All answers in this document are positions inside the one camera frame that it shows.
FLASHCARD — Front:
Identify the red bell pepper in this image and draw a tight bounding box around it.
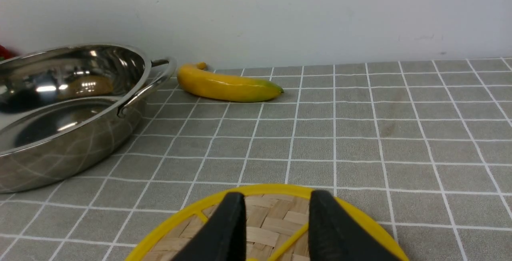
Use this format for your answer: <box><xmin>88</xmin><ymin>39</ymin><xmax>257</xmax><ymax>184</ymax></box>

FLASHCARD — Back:
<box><xmin>0</xmin><ymin>45</ymin><xmax>16</xmax><ymax>62</ymax></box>

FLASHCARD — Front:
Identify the woven bamboo steamer lid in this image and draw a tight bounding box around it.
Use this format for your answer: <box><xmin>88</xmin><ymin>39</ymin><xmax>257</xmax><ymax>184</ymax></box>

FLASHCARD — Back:
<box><xmin>125</xmin><ymin>184</ymin><xmax>410</xmax><ymax>261</ymax></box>

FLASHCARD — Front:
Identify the yellow banana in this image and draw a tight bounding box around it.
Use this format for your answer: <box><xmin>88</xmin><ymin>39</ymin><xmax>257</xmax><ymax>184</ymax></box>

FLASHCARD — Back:
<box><xmin>177</xmin><ymin>62</ymin><xmax>284</xmax><ymax>103</ymax></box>

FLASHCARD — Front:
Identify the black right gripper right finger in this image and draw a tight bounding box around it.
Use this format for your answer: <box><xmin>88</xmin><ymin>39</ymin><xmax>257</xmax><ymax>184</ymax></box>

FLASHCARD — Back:
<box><xmin>308</xmin><ymin>190</ymin><xmax>400</xmax><ymax>261</ymax></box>

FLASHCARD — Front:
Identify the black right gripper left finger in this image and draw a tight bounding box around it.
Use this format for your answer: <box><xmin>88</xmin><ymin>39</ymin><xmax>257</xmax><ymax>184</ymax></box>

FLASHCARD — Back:
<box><xmin>172</xmin><ymin>192</ymin><xmax>246</xmax><ymax>261</ymax></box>

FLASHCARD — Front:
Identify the stainless steel pot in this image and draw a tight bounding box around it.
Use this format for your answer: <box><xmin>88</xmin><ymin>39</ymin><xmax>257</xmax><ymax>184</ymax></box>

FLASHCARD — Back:
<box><xmin>0</xmin><ymin>44</ymin><xmax>177</xmax><ymax>193</ymax></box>

